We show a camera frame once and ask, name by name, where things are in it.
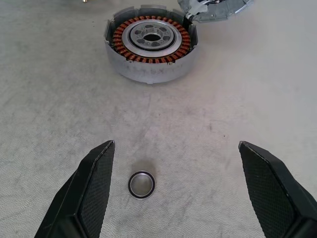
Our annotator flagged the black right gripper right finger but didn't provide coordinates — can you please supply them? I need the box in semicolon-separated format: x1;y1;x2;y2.
238;140;317;238

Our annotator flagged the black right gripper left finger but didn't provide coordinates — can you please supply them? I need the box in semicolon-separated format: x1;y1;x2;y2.
34;140;116;238

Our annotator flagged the black-rimmed silver bearing ring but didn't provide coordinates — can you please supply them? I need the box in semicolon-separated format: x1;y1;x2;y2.
128;170;156;200

